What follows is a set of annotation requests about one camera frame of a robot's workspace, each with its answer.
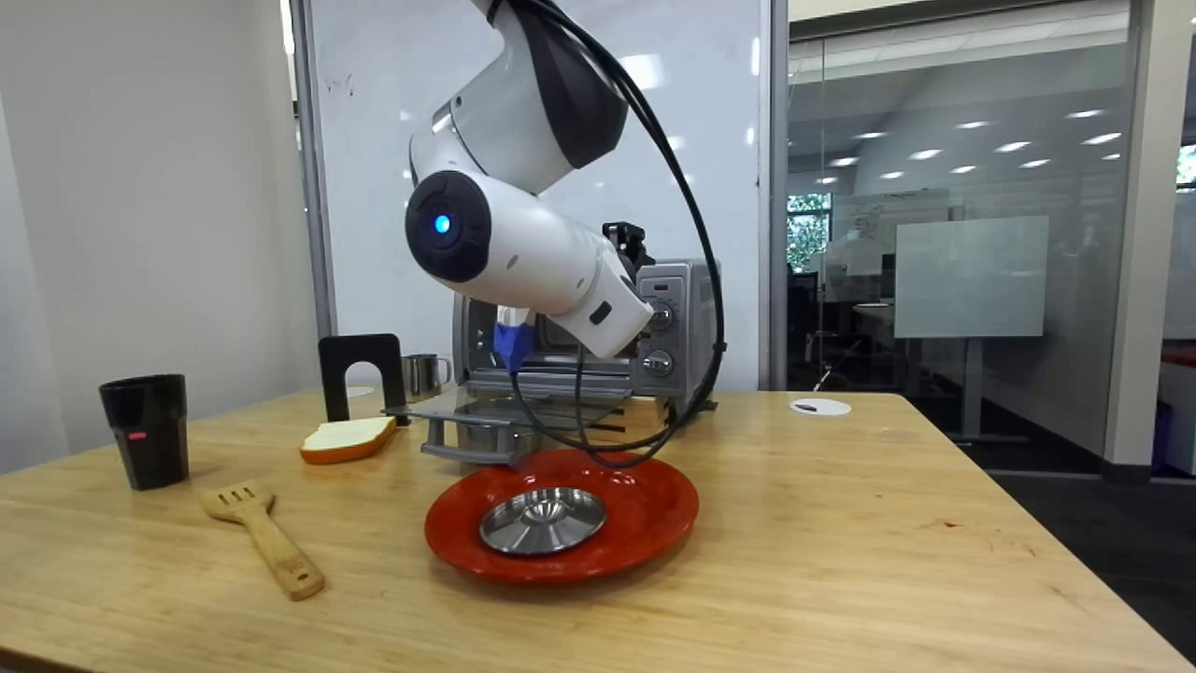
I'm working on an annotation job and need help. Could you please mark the black plastic cup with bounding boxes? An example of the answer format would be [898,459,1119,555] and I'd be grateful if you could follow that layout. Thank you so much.
[99,371,196,495]

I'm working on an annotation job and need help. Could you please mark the silver toaster oven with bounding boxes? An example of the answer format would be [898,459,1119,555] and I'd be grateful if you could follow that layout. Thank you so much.
[450,256,727,408]

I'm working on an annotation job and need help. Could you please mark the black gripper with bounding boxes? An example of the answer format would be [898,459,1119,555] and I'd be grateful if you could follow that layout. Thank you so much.
[597,217,657,282]

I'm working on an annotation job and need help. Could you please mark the grey whiteboard frame post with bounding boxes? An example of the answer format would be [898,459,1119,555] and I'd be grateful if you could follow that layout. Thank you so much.
[286,0,343,344]

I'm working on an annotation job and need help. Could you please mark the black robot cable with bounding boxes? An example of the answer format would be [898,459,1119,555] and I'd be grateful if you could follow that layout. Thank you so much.
[504,0,729,471]

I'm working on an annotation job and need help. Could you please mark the toy bread slice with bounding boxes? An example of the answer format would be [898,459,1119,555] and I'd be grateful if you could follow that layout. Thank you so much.
[295,413,402,471]

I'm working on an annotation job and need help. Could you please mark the small steel mug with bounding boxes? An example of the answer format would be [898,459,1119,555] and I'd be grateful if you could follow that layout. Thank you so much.
[404,352,450,403]

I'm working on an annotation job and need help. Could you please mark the red plate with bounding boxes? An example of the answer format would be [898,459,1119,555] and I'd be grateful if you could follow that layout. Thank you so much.
[424,444,703,591]

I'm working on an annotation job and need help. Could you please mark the white table grommet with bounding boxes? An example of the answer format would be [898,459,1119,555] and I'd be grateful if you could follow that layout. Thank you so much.
[784,392,855,423]

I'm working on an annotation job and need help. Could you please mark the glass toaster oven door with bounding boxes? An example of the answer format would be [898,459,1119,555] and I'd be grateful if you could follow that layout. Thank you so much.
[407,373,642,466]

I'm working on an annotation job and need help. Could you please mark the blue cable plug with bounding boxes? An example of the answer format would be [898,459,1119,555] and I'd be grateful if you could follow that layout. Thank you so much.
[491,304,538,373]

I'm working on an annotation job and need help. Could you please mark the wooden slotted spatula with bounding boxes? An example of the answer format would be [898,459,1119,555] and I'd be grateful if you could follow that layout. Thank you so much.
[201,478,331,606]

